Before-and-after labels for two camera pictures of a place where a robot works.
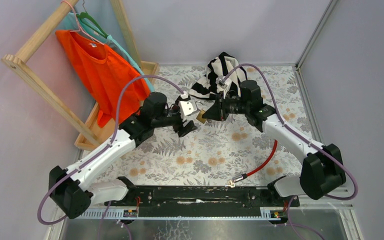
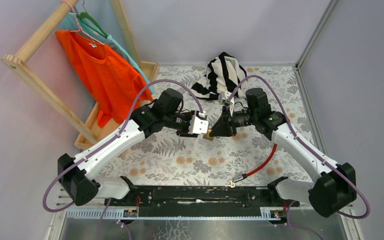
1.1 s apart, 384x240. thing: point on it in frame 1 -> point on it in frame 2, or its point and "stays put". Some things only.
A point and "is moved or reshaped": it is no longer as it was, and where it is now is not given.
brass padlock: x=199 y=116 is moved or reshaped
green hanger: x=86 y=15 stays put
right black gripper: x=215 y=112 -> x=226 y=126
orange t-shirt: x=103 y=73 stays put
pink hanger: x=80 y=29 stays put
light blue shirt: x=72 y=22 stays put
